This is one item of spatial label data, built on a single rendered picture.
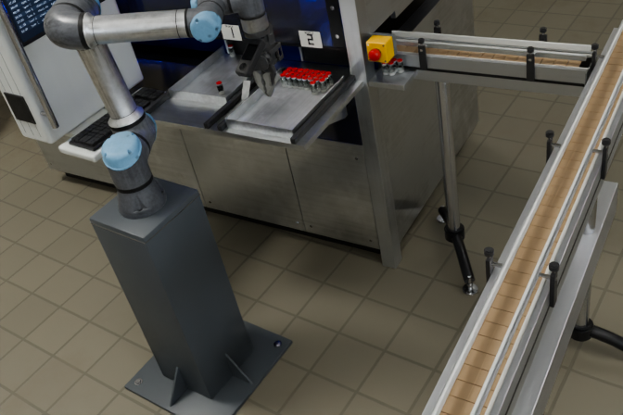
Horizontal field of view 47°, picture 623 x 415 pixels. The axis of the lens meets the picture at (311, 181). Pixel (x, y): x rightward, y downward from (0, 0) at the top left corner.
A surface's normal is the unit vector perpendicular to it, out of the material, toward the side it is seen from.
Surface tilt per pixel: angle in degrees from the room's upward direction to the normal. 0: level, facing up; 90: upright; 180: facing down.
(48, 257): 0
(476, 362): 0
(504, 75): 90
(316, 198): 90
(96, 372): 0
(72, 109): 90
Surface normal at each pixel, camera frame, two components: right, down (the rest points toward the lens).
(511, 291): -0.18, -0.79
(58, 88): 0.82, 0.21
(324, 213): -0.50, 0.58
